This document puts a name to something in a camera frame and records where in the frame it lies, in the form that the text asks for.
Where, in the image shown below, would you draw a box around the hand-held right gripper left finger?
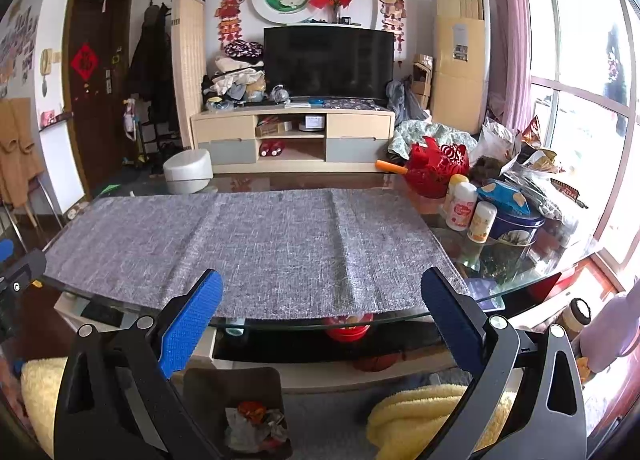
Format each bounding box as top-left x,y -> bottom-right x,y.
54,269 -> 224,460

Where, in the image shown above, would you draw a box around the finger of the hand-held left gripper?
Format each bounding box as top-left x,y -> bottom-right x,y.
0,239 -> 47,293

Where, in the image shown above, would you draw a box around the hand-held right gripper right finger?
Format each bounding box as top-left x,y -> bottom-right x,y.
417,267 -> 588,460

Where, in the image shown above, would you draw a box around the grey trash bin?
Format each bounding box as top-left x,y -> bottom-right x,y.
182,366 -> 293,460

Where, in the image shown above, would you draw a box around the clear plastic bags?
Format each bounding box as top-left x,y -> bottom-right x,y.
225,407 -> 288,453

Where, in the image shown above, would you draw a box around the brown ball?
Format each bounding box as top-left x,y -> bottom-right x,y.
352,352 -> 406,372

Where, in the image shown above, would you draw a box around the grey woven table mat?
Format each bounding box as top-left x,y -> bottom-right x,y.
42,188 -> 471,318

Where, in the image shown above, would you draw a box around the small white bottle orange label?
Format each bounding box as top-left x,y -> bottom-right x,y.
467,201 -> 498,243

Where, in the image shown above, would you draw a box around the red bowl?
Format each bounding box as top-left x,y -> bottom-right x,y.
325,322 -> 373,343

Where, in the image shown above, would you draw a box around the white board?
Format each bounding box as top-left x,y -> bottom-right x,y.
39,127 -> 86,216

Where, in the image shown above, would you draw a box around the white bottle red label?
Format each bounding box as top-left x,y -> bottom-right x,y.
448,182 -> 478,232

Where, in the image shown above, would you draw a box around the blue round tin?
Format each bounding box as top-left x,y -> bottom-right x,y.
477,180 -> 546,247

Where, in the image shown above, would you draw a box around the jar with white cap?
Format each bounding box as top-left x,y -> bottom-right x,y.
562,297 -> 592,341

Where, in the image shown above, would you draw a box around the glass coffee table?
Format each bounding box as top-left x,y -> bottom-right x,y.
42,172 -> 616,393

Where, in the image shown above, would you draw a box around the blue snack bag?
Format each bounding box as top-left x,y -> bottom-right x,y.
477,181 -> 531,216

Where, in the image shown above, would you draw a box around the white bottle yellow cap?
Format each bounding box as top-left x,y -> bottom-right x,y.
442,174 -> 471,213

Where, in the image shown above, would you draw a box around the red bag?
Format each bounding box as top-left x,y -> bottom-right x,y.
404,136 -> 471,198

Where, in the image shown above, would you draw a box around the white round stool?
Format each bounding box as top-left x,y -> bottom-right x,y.
163,149 -> 213,195

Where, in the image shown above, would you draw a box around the brown wooden door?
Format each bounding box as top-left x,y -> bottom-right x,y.
64,0 -> 135,196

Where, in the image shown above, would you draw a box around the lavender bottle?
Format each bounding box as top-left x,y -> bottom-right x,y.
582,290 -> 640,386

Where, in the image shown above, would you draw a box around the pile of plastic bags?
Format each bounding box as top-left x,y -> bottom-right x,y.
470,117 -> 588,221

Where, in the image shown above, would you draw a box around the green floral cloth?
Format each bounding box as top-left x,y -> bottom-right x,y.
390,120 -> 483,161

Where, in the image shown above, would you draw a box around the beige television stand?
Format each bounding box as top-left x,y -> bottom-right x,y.
191,105 -> 396,173

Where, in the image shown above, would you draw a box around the red diamond door sticker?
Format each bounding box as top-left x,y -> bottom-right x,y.
70,43 -> 101,83

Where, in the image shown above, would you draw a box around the beige standing air conditioner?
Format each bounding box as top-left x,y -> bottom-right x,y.
432,0 -> 488,135

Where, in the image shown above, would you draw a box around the dark hanging coat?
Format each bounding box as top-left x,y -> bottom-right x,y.
127,2 -> 177,133

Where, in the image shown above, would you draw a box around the cardboard boxes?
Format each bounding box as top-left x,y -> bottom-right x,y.
411,54 -> 434,108

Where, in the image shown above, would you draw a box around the pile of clothes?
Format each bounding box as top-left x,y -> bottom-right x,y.
201,40 -> 266,110

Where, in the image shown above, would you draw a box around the rolled bamboo mat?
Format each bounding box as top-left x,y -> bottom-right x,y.
171,0 -> 207,151

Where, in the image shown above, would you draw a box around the black television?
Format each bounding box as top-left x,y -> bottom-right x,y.
263,26 -> 394,101

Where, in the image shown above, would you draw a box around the purple curtain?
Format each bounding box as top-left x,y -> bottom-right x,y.
480,0 -> 533,133

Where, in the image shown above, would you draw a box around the window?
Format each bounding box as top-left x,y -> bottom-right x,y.
517,0 -> 640,266

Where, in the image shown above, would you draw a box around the pink hanging ornament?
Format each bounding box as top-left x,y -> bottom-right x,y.
378,0 -> 407,61

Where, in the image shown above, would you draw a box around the red fish hanging ornament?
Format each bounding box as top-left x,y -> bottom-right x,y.
215,0 -> 247,48

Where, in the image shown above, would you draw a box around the vase with red flowers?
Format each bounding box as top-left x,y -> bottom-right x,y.
308,0 -> 358,24

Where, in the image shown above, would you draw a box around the wall photo collage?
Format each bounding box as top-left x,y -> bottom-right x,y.
0,5 -> 39,96

